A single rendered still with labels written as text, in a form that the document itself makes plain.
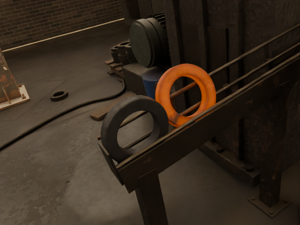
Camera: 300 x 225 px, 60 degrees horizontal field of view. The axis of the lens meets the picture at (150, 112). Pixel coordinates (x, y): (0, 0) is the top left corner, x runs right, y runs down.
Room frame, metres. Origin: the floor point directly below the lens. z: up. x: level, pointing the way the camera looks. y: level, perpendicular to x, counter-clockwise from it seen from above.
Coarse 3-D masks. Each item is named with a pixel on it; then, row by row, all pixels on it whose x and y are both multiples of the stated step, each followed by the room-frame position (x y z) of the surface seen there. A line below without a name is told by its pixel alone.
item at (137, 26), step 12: (132, 24) 2.14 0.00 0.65; (144, 24) 1.98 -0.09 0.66; (156, 24) 2.00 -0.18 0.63; (132, 36) 2.14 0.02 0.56; (144, 36) 1.94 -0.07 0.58; (156, 36) 1.92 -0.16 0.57; (132, 48) 2.18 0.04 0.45; (144, 48) 1.98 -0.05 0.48; (156, 48) 1.89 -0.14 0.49; (168, 48) 1.95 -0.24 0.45; (144, 60) 2.01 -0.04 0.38; (156, 60) 1.92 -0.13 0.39; (168, 60) 2.16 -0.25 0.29; (132, 72) 2.18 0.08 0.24; (144, 72) 2.09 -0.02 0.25; (132, 84) 2.22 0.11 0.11; (156, 84) 1.81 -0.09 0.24
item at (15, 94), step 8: (0, 48) 2.99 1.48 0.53; (0, 56) 2.69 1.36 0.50; (0, 64) 2.69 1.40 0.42; (0, 72) 2.68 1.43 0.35; (8, 72) 2.71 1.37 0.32; (0, 80) 2.67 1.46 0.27; (8, 80) 2.70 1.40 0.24; (0, 88) 2.66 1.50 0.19; (8, 88) 2.68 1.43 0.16; (16, 88) 2.71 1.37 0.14; (24, 88) 3.00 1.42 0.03; (0, 96) 2.64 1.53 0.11; (8, 96) 2.67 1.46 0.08; (16, 96) 2.70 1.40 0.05; (24, 96) 2.65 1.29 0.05; (0, 104) 2.62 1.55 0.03; (8, 104) 2.57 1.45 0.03; (16, 104) 2.57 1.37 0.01
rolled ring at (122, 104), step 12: (132, 96) 0.59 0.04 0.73; (144, 96) 0.59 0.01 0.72; (120, 108) 0.55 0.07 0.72; (132, 108) 0.56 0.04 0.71; (144, 108) 0.57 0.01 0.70; (156, 108) 0.58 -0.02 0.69; (108, 120) 0.54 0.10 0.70; (120, 120) 0.54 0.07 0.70; (156, 120) 0.59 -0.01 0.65; (168, 120) 0.60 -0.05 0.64; (108, 132) 0.53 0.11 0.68; (156, 132) 0.59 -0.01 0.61; (108, 144) 0.52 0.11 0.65; (144, 144) 0.59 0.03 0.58; (120, 156) 0.53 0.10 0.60
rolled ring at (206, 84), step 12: (168, 72) 0.68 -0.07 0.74; (180, 72) 0.68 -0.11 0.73; (192, 72) 0.69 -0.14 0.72; (204, 72) 0.70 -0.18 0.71; (168, 84) 0.66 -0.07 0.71; (204, 84) 0.69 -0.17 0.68; (156, 96) 0.65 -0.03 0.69; (168, 96) 0.64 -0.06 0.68; (204, 96) 0.68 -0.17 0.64; (168, 108) 0.63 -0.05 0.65; (204, 108) 0.65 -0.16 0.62; (180, 120) 0.62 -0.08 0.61
